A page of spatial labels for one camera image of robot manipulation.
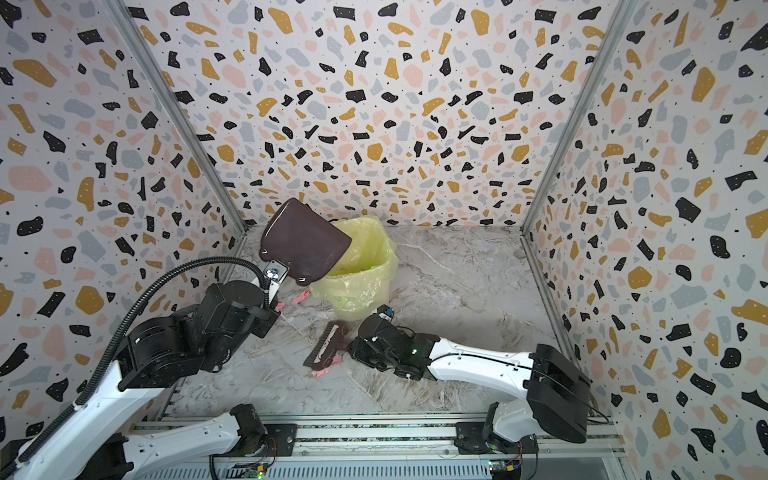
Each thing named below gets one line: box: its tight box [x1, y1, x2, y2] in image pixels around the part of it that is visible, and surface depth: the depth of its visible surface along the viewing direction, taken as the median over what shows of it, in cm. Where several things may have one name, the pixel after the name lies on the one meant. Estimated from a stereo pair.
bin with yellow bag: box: [309, 217, 399, 321], surface depth 79 cm
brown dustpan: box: [259, 198, 352, 286], surface depth 65 cm
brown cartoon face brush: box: [303, 320, 349, 370], surface depth 86 cm
